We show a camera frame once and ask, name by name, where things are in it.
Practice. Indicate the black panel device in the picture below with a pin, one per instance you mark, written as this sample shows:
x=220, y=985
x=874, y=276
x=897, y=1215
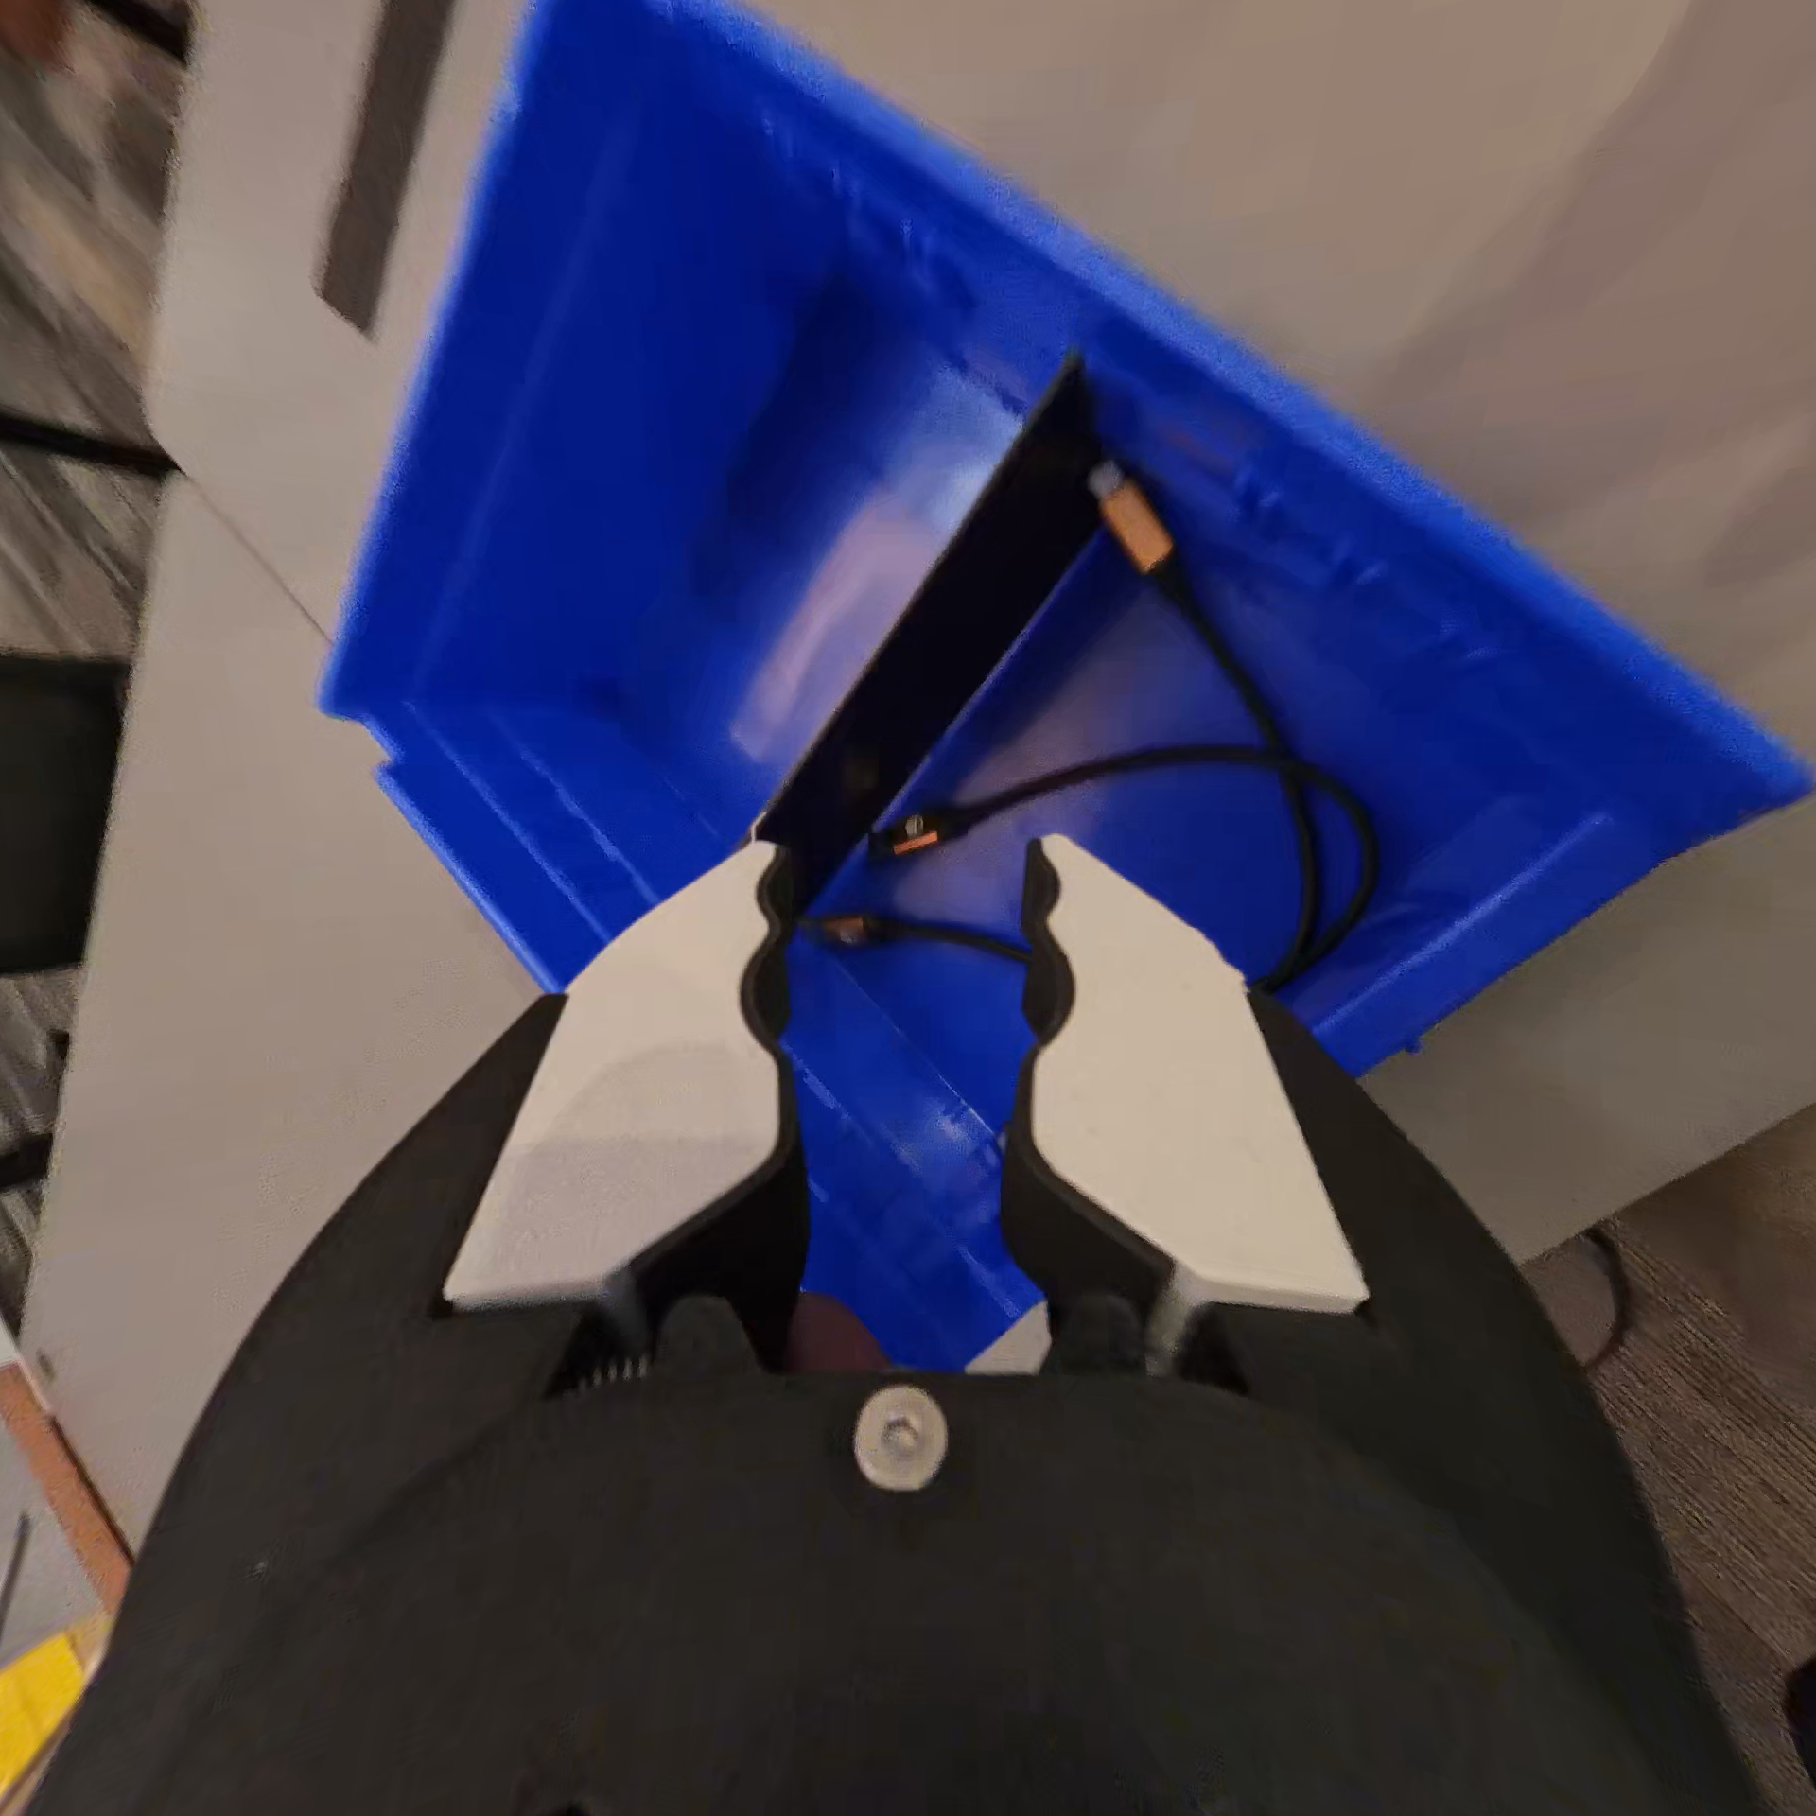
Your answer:
x=938, y=639

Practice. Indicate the blue plastic bin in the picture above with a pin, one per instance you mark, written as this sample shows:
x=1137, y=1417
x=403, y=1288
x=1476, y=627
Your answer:
x=638, y=427

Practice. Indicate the yellow paper sheet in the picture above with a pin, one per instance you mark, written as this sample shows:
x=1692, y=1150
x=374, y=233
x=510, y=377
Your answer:
x=35, y=1704

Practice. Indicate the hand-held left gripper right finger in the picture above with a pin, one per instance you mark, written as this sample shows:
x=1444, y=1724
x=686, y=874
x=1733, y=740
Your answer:
x=1179, y=1107

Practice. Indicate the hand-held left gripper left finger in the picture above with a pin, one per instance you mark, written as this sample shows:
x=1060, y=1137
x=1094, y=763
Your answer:
x=624, y=1107

